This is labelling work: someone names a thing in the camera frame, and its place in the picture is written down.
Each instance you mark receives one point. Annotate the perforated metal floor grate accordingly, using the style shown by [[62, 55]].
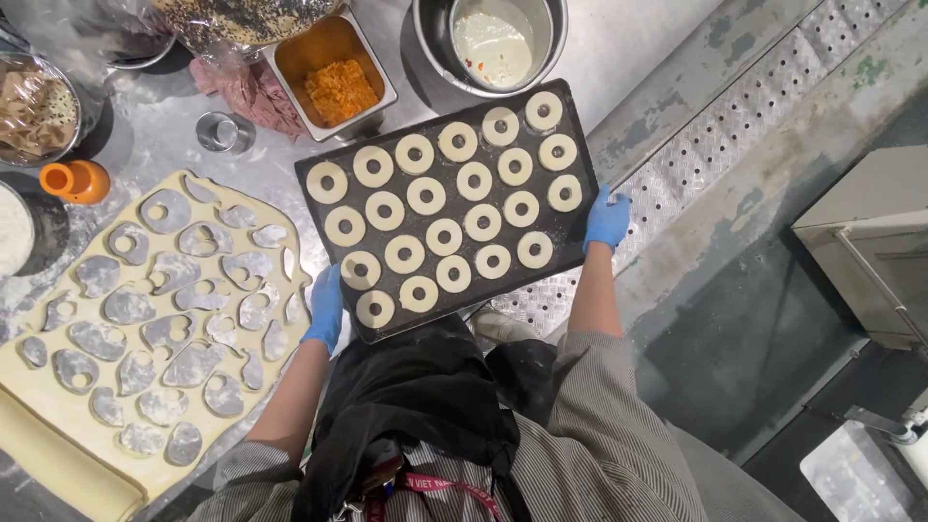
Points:
[[696, 167]]

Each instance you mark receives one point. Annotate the black baking tray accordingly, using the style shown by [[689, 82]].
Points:
[[435, 319]]

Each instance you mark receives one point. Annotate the orange crumbs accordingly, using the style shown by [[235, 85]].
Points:
[[341, 91]]

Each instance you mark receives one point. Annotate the steel pot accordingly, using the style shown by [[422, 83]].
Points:
[[435, 43]]

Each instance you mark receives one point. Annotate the pink cloth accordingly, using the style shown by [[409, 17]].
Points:
[[254, 98]]

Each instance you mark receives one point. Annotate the plastic-wrapped steel bowl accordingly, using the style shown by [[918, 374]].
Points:
[[36, 109]]

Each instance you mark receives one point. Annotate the rolled dough sheet with cutouts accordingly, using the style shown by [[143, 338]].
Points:
[[43, 406]]

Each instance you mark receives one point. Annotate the person's white shoe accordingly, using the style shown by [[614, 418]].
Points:
[[504, 326]]

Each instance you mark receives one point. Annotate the group of raw dough rings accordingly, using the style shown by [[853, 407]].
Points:
[[444, 196]]

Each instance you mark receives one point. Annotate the steel bowl of flour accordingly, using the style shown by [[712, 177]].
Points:
[[14, 232]]

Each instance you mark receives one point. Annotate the striped grey shirt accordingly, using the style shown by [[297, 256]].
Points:
[[616, 449]]

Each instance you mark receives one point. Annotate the person's right hand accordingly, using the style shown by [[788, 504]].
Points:
[[606, 221]]

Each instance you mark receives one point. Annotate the beige metal cabinet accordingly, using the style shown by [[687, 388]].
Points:
[[870, 239]]

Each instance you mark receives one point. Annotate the white batter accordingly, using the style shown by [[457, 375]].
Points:
[[493, 47]]

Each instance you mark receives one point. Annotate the black apron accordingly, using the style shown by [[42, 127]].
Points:
[[420, 391]]

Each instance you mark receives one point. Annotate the steel sink with tap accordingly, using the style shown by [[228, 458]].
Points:
[[863, 471]]

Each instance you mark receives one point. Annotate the person's left hand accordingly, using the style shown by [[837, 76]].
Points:
[[324, 308]]

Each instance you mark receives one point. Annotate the rectangular steel container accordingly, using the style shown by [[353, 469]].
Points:
[[290, 62]]

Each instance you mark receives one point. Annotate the round metal dough cutter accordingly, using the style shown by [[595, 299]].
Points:
[[225, 133]]

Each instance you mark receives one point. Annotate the plastic-wrapped sesame tray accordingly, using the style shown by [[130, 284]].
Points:
[[246, 18]]

